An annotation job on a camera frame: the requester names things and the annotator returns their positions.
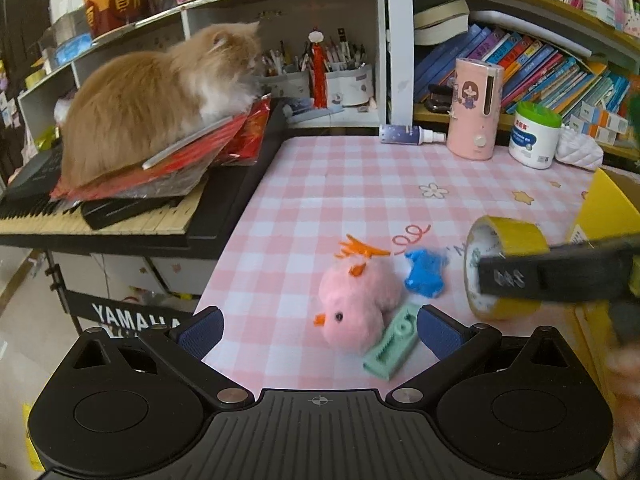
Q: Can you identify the orange fluffy cat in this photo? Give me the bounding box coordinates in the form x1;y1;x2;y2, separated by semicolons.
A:
60;22;262;188

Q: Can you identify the green toy mold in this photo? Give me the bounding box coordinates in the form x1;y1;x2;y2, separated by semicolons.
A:
363;304;421;382

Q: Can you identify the pink plush chick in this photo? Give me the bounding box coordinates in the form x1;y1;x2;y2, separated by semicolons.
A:
314;235;404;354

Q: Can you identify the small spray bottle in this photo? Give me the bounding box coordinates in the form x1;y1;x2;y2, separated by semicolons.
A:
378;125;446;145

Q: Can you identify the white quilted pouch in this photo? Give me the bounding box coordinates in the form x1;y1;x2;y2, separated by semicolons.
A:
554;126;604;171

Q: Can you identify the orange white medicine box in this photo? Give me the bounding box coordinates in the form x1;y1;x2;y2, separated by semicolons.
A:
579;102;629;134

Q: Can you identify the red packets pile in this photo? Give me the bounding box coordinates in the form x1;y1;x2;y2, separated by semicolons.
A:
50;94;271;202

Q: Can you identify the white bookshelf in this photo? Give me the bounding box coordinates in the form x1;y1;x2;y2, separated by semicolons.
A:
17;0;639;134

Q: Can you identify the gold tape roll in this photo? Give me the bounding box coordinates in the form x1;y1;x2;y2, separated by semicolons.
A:
463;216;549;321

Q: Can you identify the blue toy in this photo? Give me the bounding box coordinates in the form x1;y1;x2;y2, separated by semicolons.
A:
405;248;448;298

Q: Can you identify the white jar green lid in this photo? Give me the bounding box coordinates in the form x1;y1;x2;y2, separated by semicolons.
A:
509;101;562;170

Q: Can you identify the pink humidifier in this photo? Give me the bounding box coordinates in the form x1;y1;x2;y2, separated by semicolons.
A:
446;58;504;160

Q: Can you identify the yellow cardboard box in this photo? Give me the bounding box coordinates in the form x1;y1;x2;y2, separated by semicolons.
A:
567;168;640;243

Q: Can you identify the pink checkered tablecloth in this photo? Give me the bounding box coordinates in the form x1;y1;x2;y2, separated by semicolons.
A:
201;136;593;392

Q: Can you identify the black Yamaha keyboard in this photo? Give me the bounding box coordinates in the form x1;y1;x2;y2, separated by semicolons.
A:
1;103;285;333

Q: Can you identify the white pen holder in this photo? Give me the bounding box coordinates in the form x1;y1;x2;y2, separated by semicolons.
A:
326;64;374;107

